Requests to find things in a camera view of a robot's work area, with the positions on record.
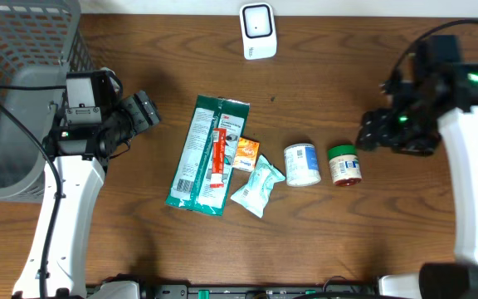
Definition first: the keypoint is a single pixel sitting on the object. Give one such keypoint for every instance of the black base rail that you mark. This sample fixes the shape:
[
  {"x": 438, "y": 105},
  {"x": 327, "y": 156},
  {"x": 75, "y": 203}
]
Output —
[{"x": 179, "y": 291}]

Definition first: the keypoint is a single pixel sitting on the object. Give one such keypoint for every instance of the red sachet packet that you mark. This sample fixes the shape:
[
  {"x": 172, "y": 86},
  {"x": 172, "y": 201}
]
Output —
[{"x": 218, "y": 156}]

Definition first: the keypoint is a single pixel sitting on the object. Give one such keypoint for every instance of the green white pouch packet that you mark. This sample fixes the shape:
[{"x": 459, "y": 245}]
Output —
[{"x": 191, "y": 187}]

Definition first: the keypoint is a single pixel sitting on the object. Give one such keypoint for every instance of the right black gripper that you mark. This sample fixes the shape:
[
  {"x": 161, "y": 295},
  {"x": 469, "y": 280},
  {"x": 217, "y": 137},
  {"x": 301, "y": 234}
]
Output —
[{"x": 375, "y": 129}]

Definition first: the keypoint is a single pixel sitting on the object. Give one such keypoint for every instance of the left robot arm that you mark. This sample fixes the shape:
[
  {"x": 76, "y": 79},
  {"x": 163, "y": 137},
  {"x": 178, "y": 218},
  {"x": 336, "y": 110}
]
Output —
[{"x": 78, "y": 157}]

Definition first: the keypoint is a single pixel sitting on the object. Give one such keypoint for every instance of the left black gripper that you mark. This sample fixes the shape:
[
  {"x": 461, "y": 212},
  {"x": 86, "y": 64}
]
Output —
[{"x": 139, "y": 122}]

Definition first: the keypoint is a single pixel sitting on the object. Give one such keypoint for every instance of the white barcode scanner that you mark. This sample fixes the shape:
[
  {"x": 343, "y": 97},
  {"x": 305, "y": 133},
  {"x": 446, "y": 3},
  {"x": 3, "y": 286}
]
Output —
[{"x": 258, "y": 31}]

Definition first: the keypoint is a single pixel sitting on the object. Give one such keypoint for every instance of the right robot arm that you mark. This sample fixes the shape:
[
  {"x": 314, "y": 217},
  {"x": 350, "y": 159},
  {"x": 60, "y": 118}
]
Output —
[{"x": 438, "y": 105}]

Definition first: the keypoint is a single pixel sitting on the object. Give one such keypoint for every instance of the white blue label container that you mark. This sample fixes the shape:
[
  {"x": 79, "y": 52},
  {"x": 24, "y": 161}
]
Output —
[{"x": 301, "y": 165}]

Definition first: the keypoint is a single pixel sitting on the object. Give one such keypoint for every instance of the green lid glass jar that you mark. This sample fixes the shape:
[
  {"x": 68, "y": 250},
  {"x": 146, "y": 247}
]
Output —
[{"x": 344, "y": 165}]

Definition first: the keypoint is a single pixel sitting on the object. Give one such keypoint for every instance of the mint green wipes pack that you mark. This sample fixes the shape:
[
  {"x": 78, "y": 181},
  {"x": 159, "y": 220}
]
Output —
[{"x": 255, "y": 194}]

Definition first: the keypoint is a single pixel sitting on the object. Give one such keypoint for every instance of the grey plastic mesh basket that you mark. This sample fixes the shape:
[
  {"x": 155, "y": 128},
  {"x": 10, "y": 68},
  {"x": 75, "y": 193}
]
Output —
[{"x": 40, "y": 43}]

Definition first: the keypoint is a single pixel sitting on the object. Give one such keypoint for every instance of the orange snack box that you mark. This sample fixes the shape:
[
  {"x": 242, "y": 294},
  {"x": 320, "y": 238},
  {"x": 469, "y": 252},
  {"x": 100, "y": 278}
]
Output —
[{"x": 246, "y": 155}]

